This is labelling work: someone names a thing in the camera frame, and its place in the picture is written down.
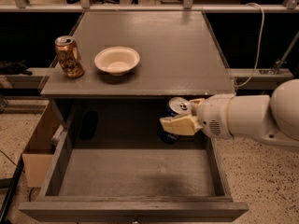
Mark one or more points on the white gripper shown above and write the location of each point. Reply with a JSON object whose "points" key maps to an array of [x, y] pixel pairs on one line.
{"points": [[213, 114]]}

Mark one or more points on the blue pepsi can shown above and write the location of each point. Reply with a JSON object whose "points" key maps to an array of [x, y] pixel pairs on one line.
{"points": [[174, 106]]}

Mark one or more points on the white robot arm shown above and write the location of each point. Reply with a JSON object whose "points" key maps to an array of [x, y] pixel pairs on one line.
{"points": [[272, 120]]}

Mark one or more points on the open grey top drawer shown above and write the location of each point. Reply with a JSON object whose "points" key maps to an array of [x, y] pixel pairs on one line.
{"points": [[111, 166]]}

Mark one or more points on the gold crushed drink can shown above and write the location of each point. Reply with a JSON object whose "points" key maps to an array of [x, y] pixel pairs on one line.
{"points": [[67, 55]]}

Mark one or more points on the grey wooden cabinet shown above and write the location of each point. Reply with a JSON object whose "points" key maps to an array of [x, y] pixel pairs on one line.
{"points": [[178, 57]]}

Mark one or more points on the white paper bowl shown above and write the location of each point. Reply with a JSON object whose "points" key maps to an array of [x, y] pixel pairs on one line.
{"points": [[117, 61]]}

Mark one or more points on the cardboard box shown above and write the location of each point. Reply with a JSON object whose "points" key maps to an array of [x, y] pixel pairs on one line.
{"points": [[37, 155]]}

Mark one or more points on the grey metal rail frame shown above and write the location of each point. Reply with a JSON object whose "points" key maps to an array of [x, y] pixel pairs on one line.
{"points": [[19, 43]]}

